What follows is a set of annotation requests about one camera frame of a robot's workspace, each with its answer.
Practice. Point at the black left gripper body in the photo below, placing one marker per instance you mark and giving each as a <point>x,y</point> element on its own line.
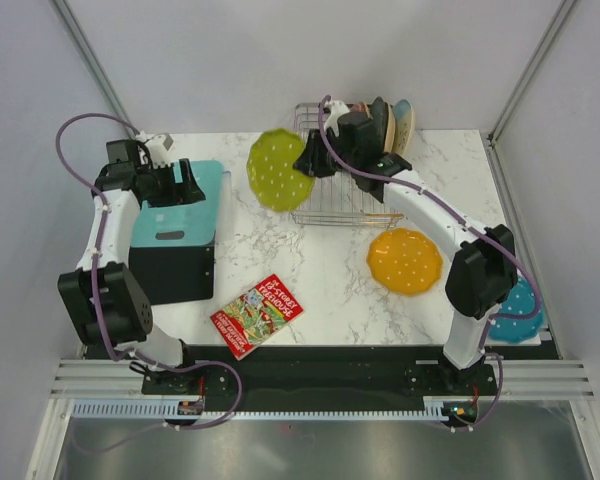
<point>159,185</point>

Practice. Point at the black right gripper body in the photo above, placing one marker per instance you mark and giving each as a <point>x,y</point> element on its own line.
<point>346,157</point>

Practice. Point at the pink polka dot plate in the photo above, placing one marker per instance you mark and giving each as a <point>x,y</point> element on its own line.
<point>361,107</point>

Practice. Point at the green polka dot plate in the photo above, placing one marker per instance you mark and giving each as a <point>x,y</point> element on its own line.
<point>272,178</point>

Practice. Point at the wire dish rack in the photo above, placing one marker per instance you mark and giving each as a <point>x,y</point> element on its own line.
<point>337,201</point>

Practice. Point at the orange polka dot plate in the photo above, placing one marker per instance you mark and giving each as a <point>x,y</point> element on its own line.
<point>404,261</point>

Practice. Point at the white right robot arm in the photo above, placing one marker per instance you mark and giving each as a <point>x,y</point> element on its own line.
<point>483,263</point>

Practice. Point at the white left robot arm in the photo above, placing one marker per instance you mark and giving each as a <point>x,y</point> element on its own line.
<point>105,302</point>

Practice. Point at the teal cutting board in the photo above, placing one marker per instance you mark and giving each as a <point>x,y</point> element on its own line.
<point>184,225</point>

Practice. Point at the dark teal plate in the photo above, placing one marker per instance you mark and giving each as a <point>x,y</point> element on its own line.
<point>381,116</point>

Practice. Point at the cream and blue plate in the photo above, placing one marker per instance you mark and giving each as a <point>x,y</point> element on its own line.
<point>404,115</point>

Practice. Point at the black mat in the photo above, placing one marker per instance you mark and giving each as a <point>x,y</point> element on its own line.
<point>170,275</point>

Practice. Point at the red children's book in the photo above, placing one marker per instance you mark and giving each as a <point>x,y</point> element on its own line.
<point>256,315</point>

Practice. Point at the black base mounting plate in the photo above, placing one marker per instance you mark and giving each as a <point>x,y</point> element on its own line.
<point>330,378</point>

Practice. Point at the blue polka dot plate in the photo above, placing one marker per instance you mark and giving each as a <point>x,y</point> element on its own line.
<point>509,328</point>

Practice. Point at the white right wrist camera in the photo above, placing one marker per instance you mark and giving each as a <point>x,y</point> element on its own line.
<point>336,109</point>

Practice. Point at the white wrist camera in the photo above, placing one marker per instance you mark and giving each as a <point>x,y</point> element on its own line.
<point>336,109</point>
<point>159,146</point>

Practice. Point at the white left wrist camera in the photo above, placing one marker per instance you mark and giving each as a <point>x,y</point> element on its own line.
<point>159,146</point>

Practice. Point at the white slotted cable duct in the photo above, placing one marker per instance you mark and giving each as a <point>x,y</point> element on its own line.
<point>163,409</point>

